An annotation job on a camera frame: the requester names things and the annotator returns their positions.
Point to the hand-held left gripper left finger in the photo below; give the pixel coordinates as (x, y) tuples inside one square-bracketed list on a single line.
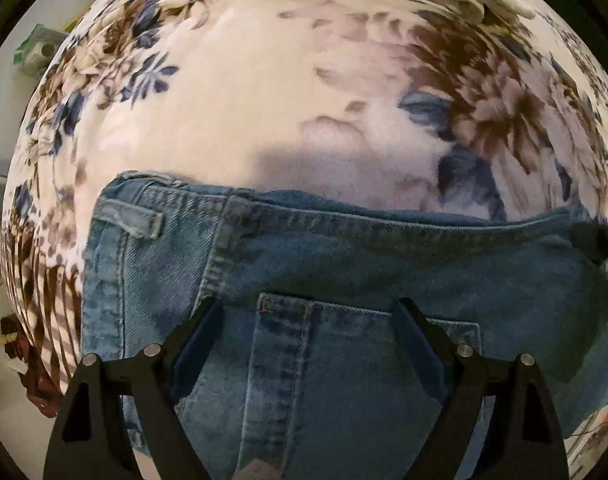
[(196, 345)]

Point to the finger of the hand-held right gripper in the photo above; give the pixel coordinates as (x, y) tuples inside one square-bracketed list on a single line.
[(601, 245)]

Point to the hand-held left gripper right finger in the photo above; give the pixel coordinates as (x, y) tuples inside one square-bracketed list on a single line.
[(423, 350)]

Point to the blue denim pants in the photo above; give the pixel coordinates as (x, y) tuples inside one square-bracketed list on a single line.
[(344, 260)]

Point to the dark red cloth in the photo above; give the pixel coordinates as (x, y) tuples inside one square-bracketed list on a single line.
[(39, 385)]

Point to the floral bed sheet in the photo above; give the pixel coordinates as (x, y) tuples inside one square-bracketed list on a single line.
[(259, 85)]

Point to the green cardboard box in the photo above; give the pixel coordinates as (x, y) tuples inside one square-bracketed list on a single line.
[(36, 47)]

